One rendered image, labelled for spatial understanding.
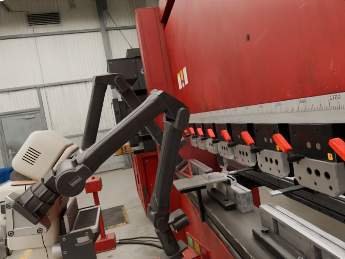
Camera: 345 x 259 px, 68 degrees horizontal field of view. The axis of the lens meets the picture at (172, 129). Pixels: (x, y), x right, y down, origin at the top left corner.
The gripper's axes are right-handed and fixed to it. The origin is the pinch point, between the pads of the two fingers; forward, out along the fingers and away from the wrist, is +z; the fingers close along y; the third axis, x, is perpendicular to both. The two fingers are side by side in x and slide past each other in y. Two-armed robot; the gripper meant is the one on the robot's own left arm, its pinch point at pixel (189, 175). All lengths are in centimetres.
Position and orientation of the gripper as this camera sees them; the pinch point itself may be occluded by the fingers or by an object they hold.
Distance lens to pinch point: 138.6
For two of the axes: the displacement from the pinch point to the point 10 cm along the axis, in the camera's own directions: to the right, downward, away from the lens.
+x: -7.6, 6.3, -1.2
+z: 6.2, 7.7, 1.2
